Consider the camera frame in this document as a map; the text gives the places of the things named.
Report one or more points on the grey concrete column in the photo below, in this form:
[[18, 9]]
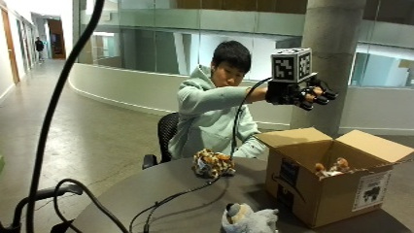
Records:
[[327, 64]]

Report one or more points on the white marker cube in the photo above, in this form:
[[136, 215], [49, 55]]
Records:
[[287, 66]]

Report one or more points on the brown white plush toy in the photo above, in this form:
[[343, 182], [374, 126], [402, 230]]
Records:
[[335, 168]]

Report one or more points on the the person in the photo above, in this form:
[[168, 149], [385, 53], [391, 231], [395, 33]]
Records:
[[206, 110]]

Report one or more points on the brown cardboard box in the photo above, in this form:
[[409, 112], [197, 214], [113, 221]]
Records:
[[327, 194]]

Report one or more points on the leopard print plush toy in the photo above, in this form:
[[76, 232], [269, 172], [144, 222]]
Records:
[[212, 163]]

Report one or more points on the black mesh office chair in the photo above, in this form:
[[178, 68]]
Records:
[[166, 132]]

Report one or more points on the grey plush toy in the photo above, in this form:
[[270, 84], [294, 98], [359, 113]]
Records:
[[250, 220]]

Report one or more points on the brown wooden door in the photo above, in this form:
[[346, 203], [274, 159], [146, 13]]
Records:
[[9, 45]]

